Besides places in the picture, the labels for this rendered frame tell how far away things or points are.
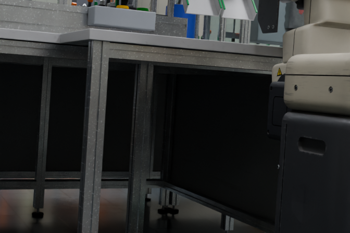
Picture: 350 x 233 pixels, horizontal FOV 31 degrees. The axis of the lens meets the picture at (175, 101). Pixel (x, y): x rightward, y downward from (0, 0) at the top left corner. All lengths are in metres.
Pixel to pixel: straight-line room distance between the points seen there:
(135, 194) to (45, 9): 0.66
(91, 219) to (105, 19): 0.65
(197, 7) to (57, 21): 0.57
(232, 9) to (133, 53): 0.79
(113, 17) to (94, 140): 0.50
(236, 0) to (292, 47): 0.84
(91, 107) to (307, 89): 0.61
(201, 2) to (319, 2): 0.79
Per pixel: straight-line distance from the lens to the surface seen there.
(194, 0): 2.41
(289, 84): 1.42
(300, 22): 3.41
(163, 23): 2.21
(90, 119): 1.71
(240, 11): 2.47
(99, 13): 2.05
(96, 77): 1.71
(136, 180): 2.12
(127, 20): 2.08
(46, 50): 2.01
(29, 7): 2.07
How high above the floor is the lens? 0.73
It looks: 2 degrees down
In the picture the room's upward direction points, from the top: 4 degrees clockwise
